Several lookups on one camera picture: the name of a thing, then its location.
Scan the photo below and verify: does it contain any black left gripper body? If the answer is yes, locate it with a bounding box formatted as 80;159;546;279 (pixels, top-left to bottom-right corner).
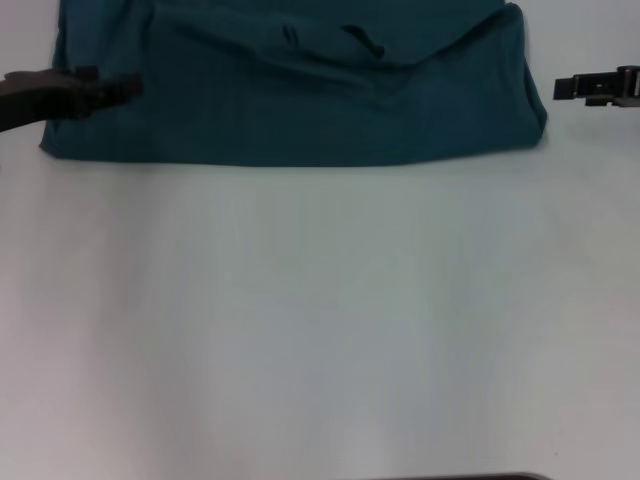
0;66;99;134

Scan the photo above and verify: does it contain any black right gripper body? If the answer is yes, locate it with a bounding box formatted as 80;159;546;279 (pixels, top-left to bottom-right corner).
615;65;640;109

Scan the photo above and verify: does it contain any teal blue printed t-shirt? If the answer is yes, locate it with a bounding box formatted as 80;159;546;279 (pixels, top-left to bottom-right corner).
38;0;549;168

